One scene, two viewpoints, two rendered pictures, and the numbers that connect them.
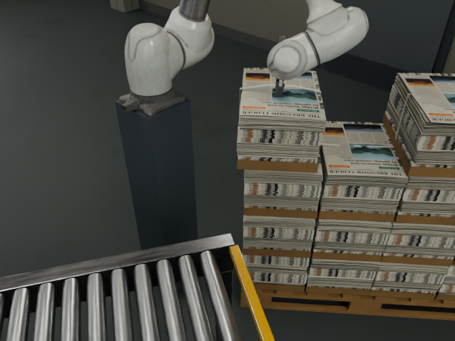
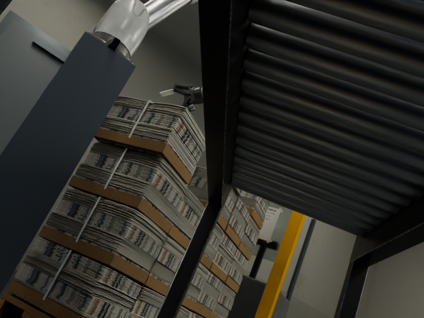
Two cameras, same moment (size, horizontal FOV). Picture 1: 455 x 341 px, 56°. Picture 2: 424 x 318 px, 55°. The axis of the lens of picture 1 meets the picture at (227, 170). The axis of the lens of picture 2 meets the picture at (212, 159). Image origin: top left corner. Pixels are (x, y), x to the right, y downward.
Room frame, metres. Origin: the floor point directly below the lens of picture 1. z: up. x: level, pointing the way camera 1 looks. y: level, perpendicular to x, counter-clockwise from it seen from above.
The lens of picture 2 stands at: (0.40, 1.26, 0.31)
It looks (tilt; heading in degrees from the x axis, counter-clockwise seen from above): 21 degrees up; 295
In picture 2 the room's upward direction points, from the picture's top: 25 degrees clockwise
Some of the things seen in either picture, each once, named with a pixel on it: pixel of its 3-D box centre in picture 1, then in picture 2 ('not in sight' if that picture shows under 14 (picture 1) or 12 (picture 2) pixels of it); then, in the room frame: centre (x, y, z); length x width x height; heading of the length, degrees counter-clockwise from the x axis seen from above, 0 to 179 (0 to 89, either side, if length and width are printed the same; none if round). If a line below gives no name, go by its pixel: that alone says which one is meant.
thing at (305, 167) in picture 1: (276, 153); (163, 161); (1.28, -0.18, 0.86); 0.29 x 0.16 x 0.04; 86
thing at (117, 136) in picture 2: not in sight; (124, 151); (1.50, -0.20, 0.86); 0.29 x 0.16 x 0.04; 86
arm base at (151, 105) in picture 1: (147, 95); (108, 51); (1.40, 0.29, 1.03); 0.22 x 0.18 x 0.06; 138
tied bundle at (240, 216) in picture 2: not in sight; (211, 214); (1.34, -1.08, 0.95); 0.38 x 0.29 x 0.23; 176
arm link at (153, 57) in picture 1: (149, 57); (123, 26); (1.43, 0.27, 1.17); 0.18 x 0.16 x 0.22; 144
